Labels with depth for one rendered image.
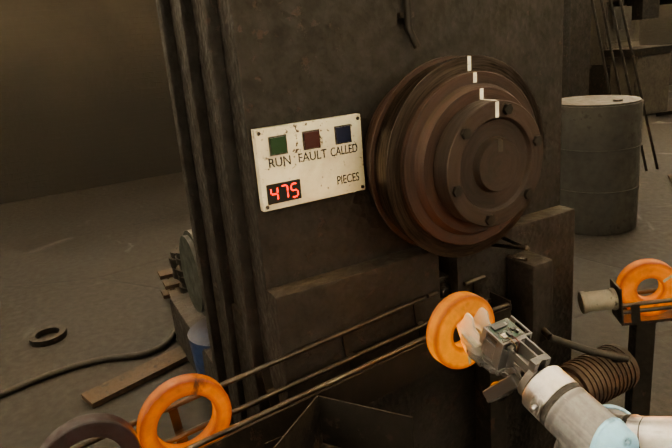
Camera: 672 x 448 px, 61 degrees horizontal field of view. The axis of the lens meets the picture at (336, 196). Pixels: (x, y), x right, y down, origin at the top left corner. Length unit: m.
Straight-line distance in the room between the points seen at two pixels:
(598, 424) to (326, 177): 0.72
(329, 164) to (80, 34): 5.99
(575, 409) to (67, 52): 6.62
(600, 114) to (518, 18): 2.42
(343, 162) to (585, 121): 2.86
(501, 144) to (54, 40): 6.23
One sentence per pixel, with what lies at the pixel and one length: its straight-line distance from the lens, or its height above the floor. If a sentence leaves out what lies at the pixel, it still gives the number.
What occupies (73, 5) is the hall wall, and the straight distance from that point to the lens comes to 7.15.
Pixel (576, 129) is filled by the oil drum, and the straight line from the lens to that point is 4.04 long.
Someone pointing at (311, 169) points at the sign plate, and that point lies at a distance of 1.27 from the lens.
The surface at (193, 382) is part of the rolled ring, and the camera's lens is 1.20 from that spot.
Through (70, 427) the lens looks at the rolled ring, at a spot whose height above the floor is 0.78.
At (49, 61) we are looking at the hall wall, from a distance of 7.10.
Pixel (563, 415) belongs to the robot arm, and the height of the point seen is 0.81.
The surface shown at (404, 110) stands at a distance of 1.22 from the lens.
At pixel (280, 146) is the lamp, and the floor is 1.20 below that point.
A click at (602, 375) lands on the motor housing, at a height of 0.51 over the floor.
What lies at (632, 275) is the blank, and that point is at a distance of 1.69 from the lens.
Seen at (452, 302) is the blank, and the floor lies 0.90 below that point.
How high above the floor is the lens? 1.40
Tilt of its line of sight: 15 degrees down
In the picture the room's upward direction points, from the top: 5 degrees counter-clockwise
